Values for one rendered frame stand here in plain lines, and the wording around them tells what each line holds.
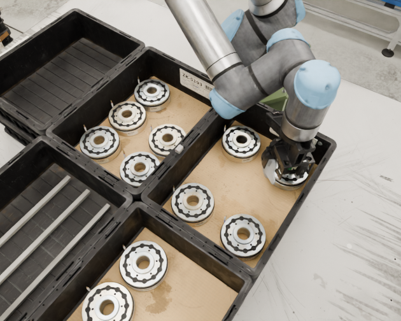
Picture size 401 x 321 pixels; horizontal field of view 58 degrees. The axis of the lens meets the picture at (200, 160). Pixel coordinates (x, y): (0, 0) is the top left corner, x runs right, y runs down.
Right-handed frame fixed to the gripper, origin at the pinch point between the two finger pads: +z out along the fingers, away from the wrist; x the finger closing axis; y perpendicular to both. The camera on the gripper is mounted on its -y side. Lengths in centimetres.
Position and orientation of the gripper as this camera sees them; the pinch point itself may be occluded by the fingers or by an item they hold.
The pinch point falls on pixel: (275, 170)
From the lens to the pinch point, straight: 93.8
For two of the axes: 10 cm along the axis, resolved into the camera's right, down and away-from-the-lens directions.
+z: -0.2, 5.4, 8.4
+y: 2.3, 8.2, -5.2
